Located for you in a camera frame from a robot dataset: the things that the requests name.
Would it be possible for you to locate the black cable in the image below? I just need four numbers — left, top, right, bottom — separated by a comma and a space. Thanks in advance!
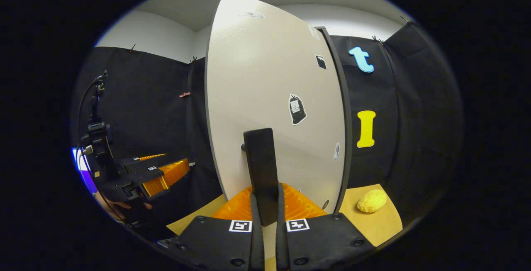
76, 71, 107, 168

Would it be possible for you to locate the blue lit screen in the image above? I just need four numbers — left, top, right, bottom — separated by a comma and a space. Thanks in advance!
71, 146, 98, 193

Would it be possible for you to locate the yellow sponge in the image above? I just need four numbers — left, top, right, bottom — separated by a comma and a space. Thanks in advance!
357, 189, 387, 213

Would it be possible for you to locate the beige cabinet door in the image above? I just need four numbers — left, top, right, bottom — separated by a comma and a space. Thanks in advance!
205, 0, 347, 222

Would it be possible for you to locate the black cabinet door handle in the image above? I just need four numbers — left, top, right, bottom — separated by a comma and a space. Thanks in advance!
242, 128, 279, 227

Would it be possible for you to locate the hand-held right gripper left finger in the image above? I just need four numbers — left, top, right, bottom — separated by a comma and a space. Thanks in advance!
170, 184, 266, 271

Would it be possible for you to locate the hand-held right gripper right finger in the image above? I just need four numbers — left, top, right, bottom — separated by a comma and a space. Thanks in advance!
276, 183, 375, 271

